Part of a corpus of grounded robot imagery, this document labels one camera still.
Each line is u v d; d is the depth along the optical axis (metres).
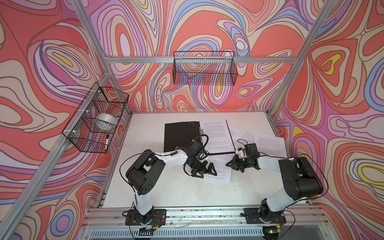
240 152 0.90
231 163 0.84
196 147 0.75
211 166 0.77
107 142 0.71
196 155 0.77
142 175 0.48
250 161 0.73
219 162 0.93
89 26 0.74
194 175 0.84
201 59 0.88
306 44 0.82
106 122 0.70
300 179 0.47
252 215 0.73
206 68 0.97
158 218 0.72
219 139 1.04
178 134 1.09
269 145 1.01
